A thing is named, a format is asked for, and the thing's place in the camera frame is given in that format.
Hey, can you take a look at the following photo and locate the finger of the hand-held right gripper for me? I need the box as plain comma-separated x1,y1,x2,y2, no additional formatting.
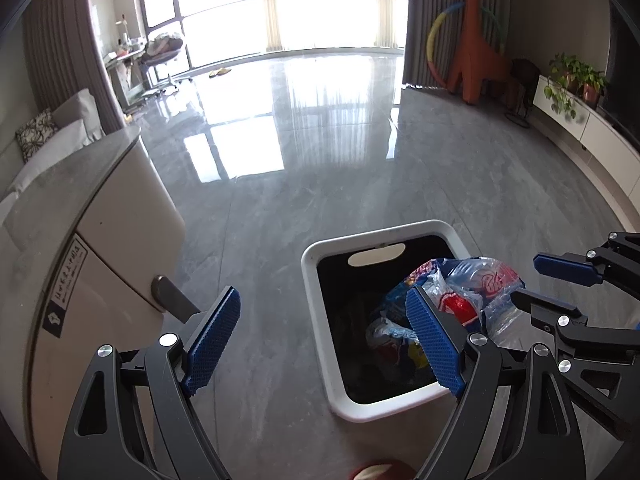
532,231,640,303
510,287,640,441

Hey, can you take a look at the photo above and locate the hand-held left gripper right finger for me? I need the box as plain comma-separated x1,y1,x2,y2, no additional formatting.
405,286,586,480

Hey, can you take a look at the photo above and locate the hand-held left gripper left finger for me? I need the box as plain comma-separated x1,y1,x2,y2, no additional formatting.
57,286,242,480

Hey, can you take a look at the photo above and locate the colourful plastic bag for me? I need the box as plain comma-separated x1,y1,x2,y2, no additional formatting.
365,256,526,376

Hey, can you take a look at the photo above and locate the white trash bin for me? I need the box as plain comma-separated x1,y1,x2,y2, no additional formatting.
301,219,473,423

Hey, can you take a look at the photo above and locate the white low cabinet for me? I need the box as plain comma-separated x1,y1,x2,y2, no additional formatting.
530,74,640,231

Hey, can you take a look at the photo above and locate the red round object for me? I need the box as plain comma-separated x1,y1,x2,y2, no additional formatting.
350,459,417,480

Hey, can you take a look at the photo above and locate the cream coffee table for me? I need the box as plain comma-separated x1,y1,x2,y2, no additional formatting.
0,125,201,466

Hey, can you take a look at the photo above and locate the green potted plant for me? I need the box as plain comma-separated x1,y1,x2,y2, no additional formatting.
544,52,583,120
575,62,611,108

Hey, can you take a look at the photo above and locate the black television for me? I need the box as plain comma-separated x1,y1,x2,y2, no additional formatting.
607,0,640,126

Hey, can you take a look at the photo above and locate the orange giraffe toy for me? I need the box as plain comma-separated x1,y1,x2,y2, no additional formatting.
446,0,513,107

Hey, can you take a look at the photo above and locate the grey sofa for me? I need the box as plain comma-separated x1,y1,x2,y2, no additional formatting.
0,89,106,226

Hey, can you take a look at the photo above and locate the multicolour hula hoop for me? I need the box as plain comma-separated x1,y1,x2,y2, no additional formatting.
426,2,506,91

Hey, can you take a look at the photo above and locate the black white floral pillow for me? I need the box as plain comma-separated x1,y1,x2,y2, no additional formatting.
15,108,60,163

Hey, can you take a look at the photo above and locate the swivel chair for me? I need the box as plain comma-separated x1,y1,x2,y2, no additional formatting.
140,32,188,96

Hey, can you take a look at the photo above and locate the white desk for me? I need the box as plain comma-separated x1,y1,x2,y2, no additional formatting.
102,42,151,111

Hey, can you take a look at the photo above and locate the grey curtain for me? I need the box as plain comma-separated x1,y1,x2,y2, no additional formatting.
402,0,463,91
22,0,126,131

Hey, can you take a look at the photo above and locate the pile of clothes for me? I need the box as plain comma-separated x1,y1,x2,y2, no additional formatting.
147,32,186,56

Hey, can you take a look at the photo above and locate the sliding glass door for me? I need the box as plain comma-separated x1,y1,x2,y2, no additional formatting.
137,0,271,71

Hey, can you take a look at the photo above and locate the white sheer curtain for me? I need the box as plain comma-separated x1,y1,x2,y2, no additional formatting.
262,0,406,53

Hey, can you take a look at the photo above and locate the black wire stand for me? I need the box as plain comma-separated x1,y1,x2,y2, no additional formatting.
504,59,543,131

